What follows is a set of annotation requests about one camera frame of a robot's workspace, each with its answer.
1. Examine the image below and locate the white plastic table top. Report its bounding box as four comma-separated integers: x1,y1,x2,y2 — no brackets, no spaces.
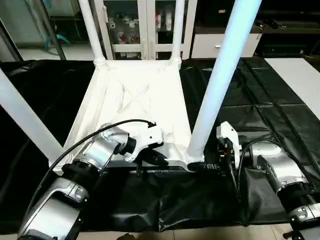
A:
47,58,203,176

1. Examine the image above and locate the black work mat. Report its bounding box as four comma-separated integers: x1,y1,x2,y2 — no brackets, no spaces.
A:
0,56,320,233

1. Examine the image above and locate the white flat board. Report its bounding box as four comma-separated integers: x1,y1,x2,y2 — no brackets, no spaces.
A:
264,58,320,121

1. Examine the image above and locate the white drawer unit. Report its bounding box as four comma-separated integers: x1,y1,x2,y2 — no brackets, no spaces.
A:
190,33,262,60

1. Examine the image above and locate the white glass-door cabinet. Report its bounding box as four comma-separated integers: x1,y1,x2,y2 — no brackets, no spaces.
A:
94,0,198,61

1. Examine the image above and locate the dark low sideboard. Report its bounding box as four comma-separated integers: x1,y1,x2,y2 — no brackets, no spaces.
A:
255,12,320,58

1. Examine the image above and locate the blue floor stand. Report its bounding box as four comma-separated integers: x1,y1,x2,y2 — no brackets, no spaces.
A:
45,33,72,50

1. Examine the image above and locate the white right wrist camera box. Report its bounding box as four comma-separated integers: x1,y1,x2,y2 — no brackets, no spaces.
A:
215,121,241,173

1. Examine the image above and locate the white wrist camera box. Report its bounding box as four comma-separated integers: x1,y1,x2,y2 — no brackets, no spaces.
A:
124,124,165,163
215,121,241,173

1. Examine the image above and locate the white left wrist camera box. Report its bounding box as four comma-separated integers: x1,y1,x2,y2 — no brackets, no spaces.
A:
124,124,165,163

